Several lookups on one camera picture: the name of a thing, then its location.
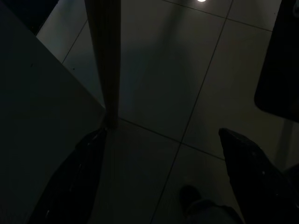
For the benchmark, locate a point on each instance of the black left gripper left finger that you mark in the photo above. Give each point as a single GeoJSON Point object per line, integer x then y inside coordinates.
{"type": "Point", "coordinates": [74, 186]}

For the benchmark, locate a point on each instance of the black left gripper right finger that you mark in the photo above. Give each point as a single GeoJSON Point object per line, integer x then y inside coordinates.
{"type": "Point", "coordinates": [257, 186]}

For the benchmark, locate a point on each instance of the wooden table leg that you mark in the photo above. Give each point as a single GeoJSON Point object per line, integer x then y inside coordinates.
{"type": "Point", "coordinates": [105, 58]}

